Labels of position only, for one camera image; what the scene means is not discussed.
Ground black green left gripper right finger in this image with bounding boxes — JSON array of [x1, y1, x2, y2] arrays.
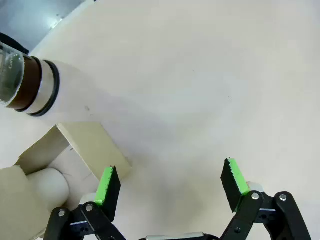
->
[[219, 157, 312, 240]]

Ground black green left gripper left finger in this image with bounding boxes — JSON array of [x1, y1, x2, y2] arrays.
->
[[43, 164, 126, 240]]

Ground brown cardboard cup carrier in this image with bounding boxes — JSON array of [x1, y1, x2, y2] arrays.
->
[[0, 121, 133, 238]]

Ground white lidded paper cup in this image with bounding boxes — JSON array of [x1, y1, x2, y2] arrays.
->
[[26, 167, 71, 210]]

